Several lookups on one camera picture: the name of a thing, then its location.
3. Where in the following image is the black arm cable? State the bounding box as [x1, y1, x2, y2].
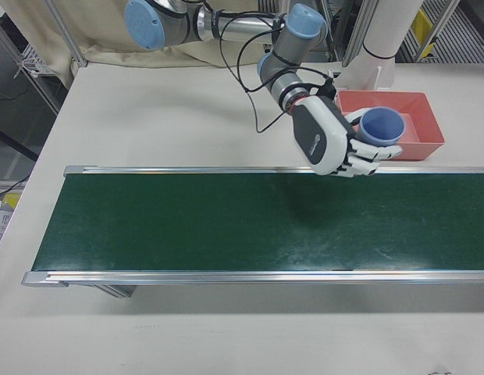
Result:
[220, 23, 333, 134]

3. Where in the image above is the white cylindrical column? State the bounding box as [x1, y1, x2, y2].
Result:
[335, 0, 425, 93]

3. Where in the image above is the pink plastic box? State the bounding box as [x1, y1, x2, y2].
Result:
[334, 90, 446, 162]

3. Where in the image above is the box with yellow label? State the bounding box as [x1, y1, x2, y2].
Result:
[0, 191, 21, 255]

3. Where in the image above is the aluminium frame strut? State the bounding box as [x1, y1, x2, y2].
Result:
[48, 0, 89, 68]
[341, 0, 380, 68]

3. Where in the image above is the blue cup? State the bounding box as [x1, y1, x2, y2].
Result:
[358, 106, 406, 148]

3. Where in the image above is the yellow tag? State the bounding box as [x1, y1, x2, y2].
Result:
[411, 9, 433, 37]

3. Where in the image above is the green conveyor belt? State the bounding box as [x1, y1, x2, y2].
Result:
[21, 164, 484, 300]

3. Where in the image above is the robot hand grey white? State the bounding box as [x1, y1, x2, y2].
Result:
[291, 93, 404, 180]

